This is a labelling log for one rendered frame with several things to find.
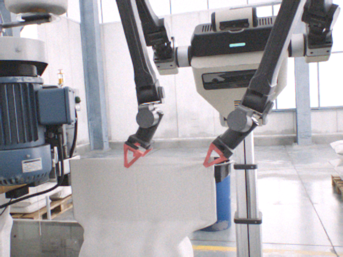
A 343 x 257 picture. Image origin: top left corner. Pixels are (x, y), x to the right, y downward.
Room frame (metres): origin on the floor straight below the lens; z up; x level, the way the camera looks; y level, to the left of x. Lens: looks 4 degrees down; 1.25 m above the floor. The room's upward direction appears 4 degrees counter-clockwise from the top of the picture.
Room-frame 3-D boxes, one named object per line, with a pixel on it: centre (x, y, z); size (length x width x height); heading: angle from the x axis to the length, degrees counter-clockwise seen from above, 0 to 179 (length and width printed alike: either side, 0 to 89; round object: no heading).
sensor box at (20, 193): (1.03, 0.48, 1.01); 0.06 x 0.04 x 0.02; 165
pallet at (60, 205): (4.17, 1.77, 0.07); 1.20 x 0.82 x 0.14; 167
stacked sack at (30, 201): (3.83, 1.64, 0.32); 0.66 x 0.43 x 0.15; 167
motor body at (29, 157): (0.83, 0.38, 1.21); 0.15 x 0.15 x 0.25
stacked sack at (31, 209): (3.83, 1.83, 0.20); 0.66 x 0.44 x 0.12; 75
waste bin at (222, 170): (3.35, -0.34, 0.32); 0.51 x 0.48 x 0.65; 165
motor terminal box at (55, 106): (0.85, 0.28, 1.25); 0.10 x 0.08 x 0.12; 10
